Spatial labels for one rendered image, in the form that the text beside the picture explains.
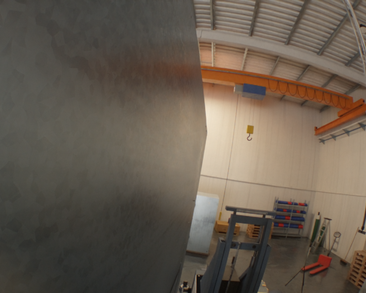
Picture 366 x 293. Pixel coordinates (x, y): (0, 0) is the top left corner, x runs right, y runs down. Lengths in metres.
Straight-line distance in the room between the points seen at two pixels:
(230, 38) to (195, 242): 7.34
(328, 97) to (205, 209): 6.86
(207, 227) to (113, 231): 6.77
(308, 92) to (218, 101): 5.44
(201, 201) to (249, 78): 5.08
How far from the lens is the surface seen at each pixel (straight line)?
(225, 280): 3.43
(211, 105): 11.85
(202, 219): 6.92
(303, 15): 7.24
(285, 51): 8.01
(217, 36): 7.85
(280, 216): 11.57
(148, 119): 0.27
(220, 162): 11.17
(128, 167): 0.23
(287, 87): 8.44
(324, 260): 8.52
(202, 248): 7.21
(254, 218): 2.57
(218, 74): 8.26
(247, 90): 7.95
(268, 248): 2.67
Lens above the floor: 2.82
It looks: 7 degrees up
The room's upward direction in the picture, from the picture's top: 10 degrees clockwise
